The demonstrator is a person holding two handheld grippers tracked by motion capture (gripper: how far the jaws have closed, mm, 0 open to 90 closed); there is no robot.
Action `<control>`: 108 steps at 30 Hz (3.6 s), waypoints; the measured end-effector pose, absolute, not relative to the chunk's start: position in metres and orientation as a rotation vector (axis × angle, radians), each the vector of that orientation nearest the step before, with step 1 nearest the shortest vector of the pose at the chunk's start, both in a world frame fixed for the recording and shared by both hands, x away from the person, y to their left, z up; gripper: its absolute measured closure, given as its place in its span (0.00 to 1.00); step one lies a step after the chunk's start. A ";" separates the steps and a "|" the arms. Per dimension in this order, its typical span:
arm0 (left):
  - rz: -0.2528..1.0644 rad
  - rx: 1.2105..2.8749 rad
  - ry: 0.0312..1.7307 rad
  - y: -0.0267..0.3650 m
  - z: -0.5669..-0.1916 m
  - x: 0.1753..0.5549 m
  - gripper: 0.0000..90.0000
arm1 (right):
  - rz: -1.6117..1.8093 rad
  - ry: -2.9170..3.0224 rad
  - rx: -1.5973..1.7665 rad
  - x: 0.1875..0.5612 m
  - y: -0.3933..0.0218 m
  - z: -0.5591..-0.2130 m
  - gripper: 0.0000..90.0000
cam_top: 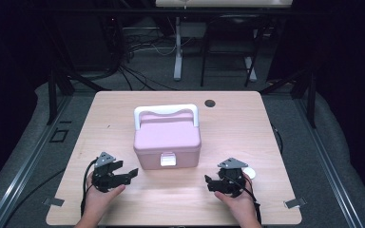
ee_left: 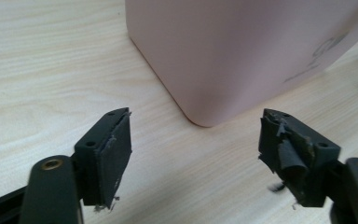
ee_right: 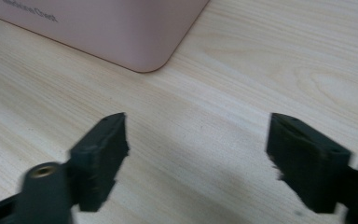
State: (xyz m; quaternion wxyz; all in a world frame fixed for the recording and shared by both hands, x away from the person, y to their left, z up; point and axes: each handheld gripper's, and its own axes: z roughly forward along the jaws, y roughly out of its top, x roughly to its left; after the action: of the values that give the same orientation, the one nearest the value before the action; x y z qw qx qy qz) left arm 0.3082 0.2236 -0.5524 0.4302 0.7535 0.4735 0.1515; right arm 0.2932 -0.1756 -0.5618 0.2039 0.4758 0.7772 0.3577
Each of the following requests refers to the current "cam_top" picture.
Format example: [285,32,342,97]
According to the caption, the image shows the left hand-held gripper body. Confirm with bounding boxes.
[91,151,131,194]

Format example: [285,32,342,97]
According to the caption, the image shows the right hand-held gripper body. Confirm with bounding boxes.
[217,157,249,199]

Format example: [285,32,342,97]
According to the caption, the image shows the small white bottle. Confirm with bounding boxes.
[242,166,258,181]

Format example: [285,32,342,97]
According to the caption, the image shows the pink storage box white handle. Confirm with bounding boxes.
[132,104,202,171]

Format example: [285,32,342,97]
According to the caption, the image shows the person's left hand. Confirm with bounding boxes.
[82,172,127,220]

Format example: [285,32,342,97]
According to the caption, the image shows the person's right hand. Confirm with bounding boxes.
[214,172,258,220]

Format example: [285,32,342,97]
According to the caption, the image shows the grey tape strip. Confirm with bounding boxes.
[283,197,308,210]
[42,197,66,207]

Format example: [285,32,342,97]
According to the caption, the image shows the black metal stand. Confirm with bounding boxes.
[259,67,317,129]
[46,65,112,125]

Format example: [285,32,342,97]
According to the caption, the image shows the white desk with white legs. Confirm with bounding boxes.
[155,0,294,83]

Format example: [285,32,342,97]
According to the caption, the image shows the black chair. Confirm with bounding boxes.
[200,13,268,88]

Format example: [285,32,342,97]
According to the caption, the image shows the left hand-held gripper black cable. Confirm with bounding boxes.
[80,157,99,218]

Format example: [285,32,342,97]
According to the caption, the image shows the hand-held gripper black cable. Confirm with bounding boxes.
[80,157,99,218]
[242,179,263,224]

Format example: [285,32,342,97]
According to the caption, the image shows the right hand-held gripper black cable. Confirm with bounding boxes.
[242,179,263,224]

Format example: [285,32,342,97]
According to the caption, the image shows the thin black cable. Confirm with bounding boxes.
[270,123,285,155]

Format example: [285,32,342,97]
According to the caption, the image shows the black floor cable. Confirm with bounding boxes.
[2,168,67,228]

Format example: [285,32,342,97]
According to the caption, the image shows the aluminium floor rail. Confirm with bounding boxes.
[294,94,365,228]
[0,94,74,228]

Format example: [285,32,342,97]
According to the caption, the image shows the bundle of floor cables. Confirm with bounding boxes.
[117,29,180,92]

